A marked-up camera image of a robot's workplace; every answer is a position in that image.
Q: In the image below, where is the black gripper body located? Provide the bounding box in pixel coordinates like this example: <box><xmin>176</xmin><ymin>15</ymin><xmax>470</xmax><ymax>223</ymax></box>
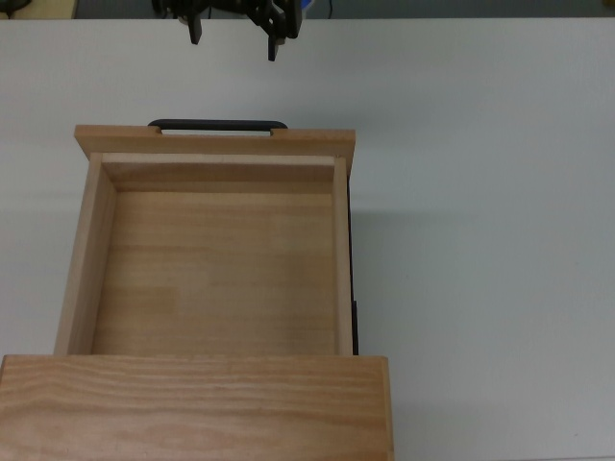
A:
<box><xmin>152</xmin><ymin>0</ymin><xmax>290</xmax><ymax>18</ymax></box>

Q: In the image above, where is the black metal drawer handle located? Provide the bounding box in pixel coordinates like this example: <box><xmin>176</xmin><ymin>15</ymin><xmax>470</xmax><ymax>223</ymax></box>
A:
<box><xmin>146</xmin><ymin>118</ymin><xmax>290</xmax><ymax>138</ymax></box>

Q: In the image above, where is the wooden drawer with handle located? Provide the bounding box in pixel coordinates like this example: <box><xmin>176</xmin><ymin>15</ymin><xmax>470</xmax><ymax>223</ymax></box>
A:
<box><xmin>53</xmin><ymin>124</ymin><xmax>358</xmax><ymax>358</ymax></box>

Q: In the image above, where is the tan background panel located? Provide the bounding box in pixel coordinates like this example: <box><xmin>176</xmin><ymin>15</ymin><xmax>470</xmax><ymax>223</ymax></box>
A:
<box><xmin>0</xmin><ymin>0</ymin><xmax>76</xmax><ymax>20</ymax></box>

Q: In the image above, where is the black drawer slide rail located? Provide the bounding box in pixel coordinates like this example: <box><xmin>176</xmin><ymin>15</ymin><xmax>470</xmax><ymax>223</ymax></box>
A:
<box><xmin>346</xmin><ymin>176</ymin><xmax>361</xmax><ymax>357</ymax></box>

